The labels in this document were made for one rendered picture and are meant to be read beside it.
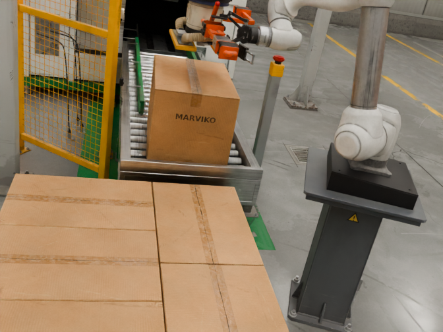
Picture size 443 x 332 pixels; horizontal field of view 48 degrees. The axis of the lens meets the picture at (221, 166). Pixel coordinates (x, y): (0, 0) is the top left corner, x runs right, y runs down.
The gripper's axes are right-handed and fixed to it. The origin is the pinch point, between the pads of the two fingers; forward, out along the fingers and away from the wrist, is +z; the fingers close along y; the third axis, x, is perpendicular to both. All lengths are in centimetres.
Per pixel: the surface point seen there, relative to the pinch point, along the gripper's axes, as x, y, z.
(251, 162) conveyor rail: -1, 64, -30
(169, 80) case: 10.6, 28.6, 15.1
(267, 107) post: 44, 50, -48
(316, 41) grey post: 268, 53, -166
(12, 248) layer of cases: -70, 69, 73
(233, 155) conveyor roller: 19, 70, -26
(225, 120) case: -5.6, 40.4, -11.3
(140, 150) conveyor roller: 14, 68, 25
